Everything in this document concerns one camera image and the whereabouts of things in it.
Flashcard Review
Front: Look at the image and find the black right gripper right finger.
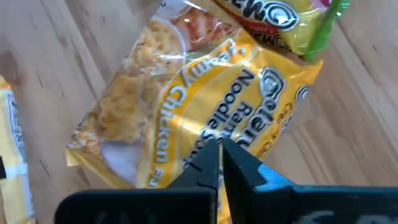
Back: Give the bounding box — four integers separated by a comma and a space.
222, 138, 398, 224

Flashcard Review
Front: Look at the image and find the yellow Maruchan ramen packet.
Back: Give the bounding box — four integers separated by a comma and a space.
0, 74, 37, 224
64, 0, 324, 224

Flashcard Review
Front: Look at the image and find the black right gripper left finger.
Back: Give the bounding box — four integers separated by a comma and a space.
54, 138, 220, 224

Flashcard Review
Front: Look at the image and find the green-edged Maruchan ramen packet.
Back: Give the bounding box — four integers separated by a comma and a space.
214, 0, 352, 62

